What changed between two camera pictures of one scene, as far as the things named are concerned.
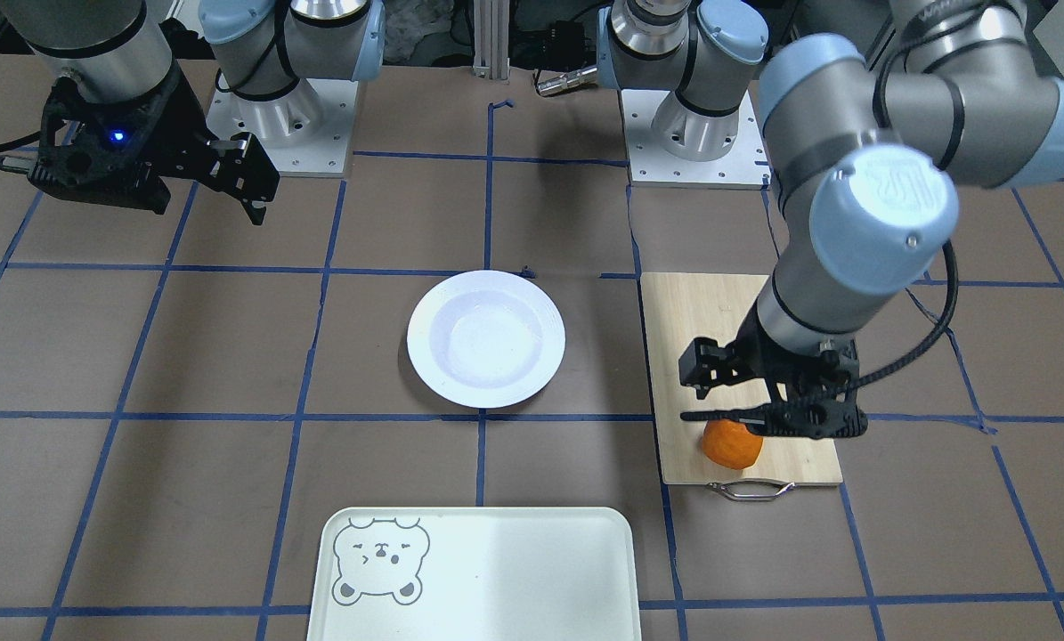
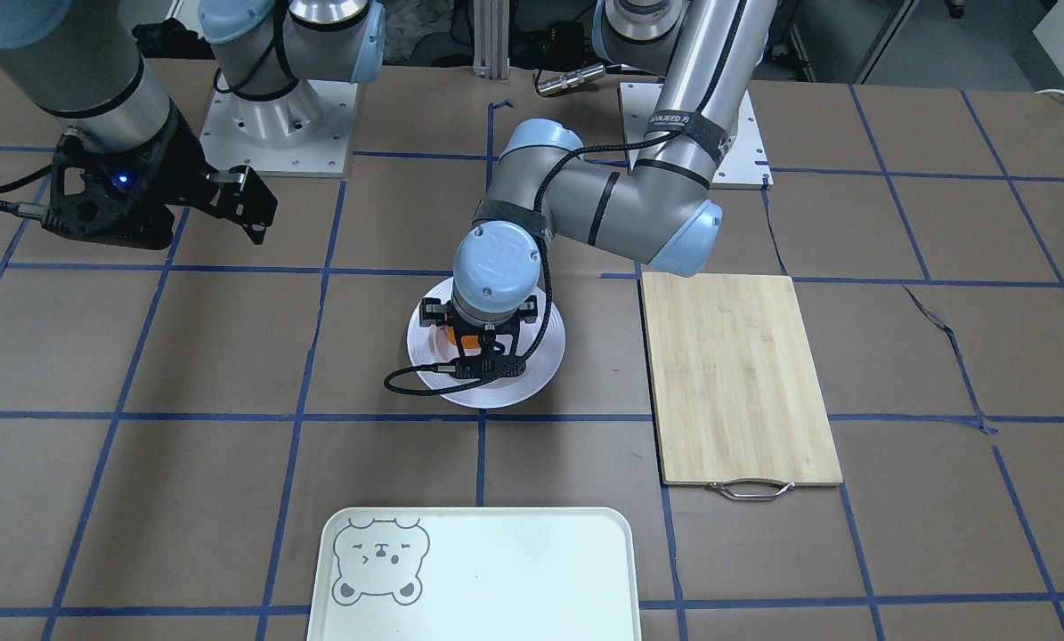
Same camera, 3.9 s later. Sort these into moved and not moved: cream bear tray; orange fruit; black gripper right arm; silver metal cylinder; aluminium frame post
Moved: orange fruit; black gripper right arm
Not moved: silver metal cylinder; aluminium frame post; cream bear tray
